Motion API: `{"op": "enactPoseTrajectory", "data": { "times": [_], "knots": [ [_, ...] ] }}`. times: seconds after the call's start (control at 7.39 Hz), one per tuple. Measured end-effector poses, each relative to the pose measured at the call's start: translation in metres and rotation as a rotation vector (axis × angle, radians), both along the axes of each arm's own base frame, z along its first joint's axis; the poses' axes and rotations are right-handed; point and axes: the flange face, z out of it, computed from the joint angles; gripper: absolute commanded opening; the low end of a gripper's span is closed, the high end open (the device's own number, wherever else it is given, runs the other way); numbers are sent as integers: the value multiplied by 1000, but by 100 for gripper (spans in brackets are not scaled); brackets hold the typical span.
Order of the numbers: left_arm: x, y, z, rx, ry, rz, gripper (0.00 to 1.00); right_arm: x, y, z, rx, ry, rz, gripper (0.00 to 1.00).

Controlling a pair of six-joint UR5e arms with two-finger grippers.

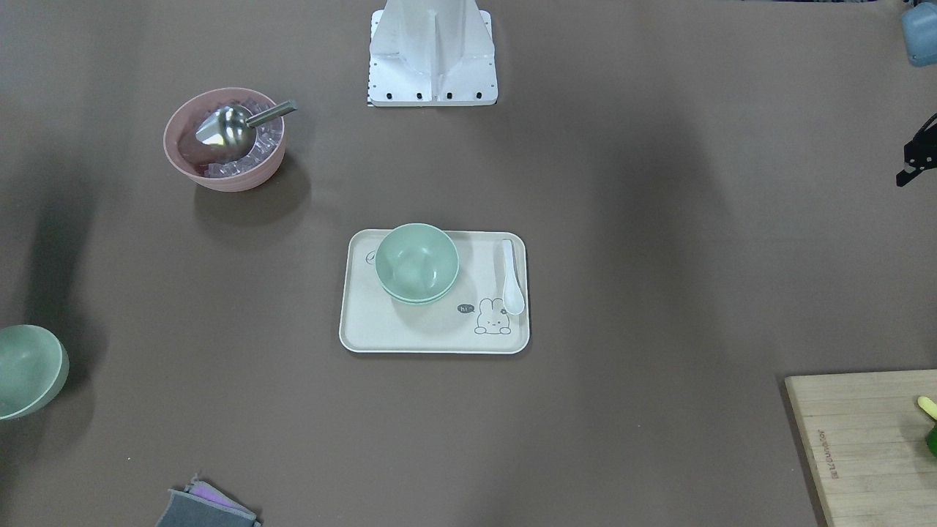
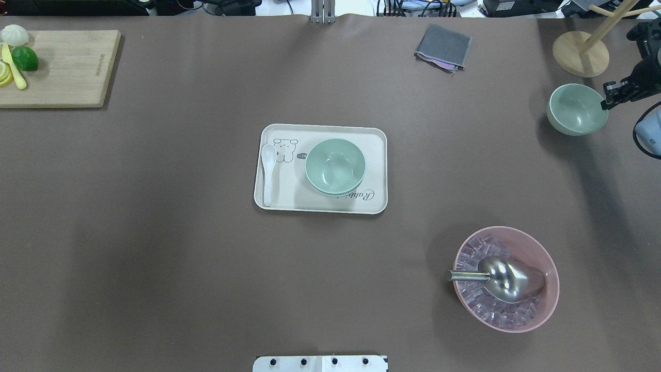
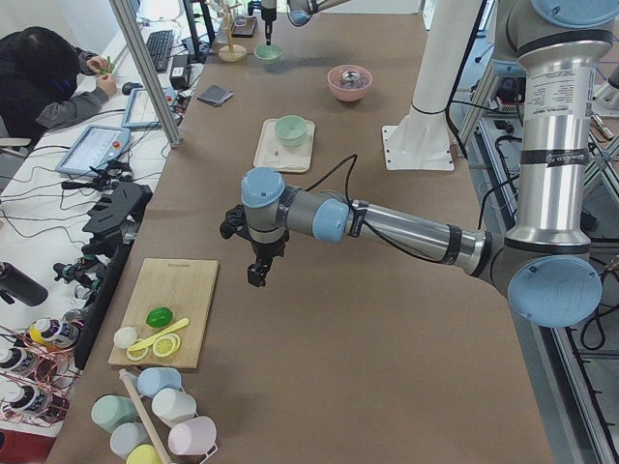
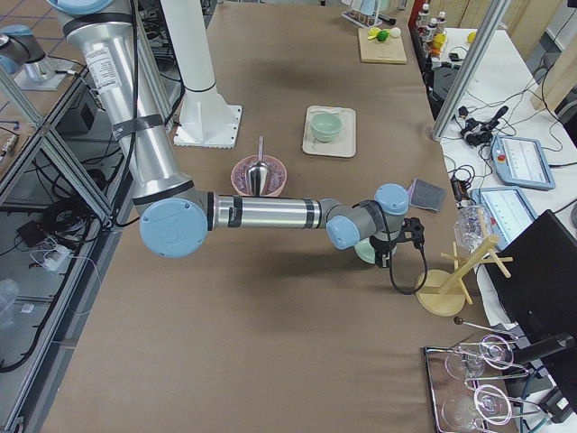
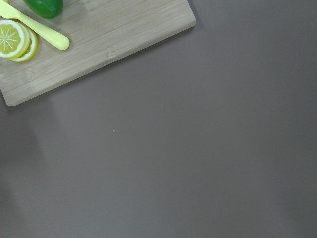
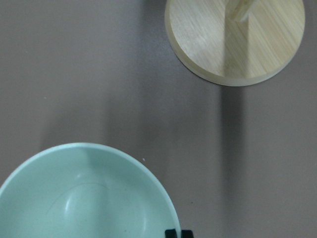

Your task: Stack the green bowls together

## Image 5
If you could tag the green lime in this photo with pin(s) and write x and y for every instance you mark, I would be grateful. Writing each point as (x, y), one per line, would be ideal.
(46, 9)

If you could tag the wooden cutting board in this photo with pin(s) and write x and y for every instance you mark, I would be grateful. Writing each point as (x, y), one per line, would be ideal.
(100, 32)

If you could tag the yellow plastic knife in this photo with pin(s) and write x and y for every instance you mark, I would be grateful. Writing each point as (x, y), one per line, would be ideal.
(55, 38)

